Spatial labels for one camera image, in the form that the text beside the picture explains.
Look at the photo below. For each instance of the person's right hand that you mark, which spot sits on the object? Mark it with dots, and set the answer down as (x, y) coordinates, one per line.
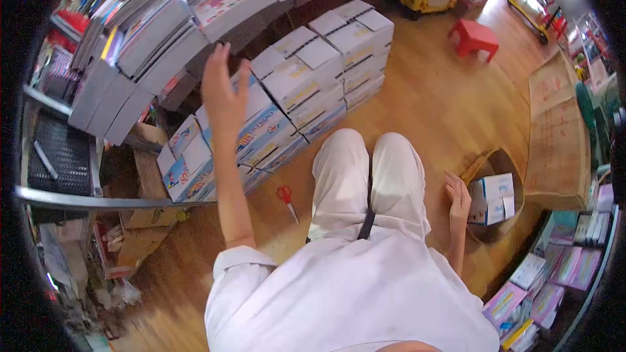
(459, 205)

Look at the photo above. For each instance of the person's left hand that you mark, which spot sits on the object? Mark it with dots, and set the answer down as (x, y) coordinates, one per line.
(222, 102)

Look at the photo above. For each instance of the person's left fingers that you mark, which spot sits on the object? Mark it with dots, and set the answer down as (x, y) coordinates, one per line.
(217, 61)

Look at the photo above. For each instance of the person's left thumb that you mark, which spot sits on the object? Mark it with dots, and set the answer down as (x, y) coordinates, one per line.
(246, 80)

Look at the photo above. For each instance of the person's right fingers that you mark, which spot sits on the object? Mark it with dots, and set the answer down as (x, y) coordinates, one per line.
(452, 183)

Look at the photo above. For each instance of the white and blue box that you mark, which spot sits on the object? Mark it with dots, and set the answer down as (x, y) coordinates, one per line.
(494, 186)
(489, 211)

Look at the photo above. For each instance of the open brown cardboard carton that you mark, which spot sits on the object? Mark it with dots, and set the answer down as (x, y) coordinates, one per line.
(494, 161)

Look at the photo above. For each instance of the full shop shelf of books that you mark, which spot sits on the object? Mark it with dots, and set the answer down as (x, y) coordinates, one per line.
(146, 34)

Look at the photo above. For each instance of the stack of white paper reams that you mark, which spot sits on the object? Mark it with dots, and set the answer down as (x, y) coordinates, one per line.
(337, 54)

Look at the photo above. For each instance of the stack of blue printed reams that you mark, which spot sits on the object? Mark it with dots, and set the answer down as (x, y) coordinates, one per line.
(190, 161)

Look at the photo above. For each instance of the person's legs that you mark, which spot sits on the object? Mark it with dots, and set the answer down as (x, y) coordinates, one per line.
(342, 181)

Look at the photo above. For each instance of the stack of flat cardboard cartons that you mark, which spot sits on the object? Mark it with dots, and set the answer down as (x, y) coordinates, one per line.
(557, 146)

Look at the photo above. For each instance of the torn brown cardboard box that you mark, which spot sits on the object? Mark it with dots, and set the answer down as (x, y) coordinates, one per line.
(146, 181)

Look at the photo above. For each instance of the red plastic stool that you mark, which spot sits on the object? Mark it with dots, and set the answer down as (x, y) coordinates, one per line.
(473, 36)

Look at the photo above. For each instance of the person's body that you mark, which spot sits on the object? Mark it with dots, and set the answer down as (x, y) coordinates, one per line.
(342, 298)

